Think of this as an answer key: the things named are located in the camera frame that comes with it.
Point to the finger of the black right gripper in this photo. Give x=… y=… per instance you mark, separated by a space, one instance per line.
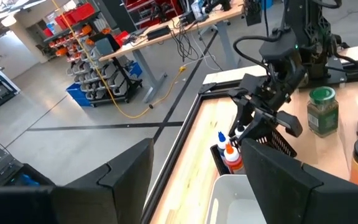
x=259 y=130
x=244 y=113

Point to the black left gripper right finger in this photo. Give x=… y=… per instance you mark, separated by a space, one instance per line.
x=291 y=199

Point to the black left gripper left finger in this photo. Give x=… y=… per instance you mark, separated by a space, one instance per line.
x=104 y=199

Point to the black ink bottle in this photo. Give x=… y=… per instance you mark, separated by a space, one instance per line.
x=239 y=130

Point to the black mesh basket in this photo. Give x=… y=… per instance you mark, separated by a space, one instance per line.
x=283 y=146

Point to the blue ink bottle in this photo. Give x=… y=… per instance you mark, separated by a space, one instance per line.
x=222 y=140

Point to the red ink bottle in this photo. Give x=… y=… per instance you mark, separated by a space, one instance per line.
x=233 y=158

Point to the green-lid spice jar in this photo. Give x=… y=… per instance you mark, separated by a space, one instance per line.
x=322 y=118

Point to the light grey plastic bin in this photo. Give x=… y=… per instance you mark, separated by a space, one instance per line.
x=235 y=202

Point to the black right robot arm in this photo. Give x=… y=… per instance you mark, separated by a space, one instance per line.
x=309 y=25

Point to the wooden workbench with grey legs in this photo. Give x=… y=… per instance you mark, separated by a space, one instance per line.
x=219 y=16

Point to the blue storage bin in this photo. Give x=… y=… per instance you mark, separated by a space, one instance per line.
x=79 y=96

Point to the black power brick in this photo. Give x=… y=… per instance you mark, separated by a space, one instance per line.
x=158 y=33

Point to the rack of grey parts bins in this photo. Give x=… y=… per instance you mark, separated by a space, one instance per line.
x=104 y=77

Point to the red tool cabinet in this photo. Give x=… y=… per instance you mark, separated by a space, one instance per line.
x=166 y=9

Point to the shelf with red bins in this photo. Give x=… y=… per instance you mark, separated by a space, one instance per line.
x=79 y=12

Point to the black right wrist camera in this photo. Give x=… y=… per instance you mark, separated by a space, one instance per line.
x=278 y=46

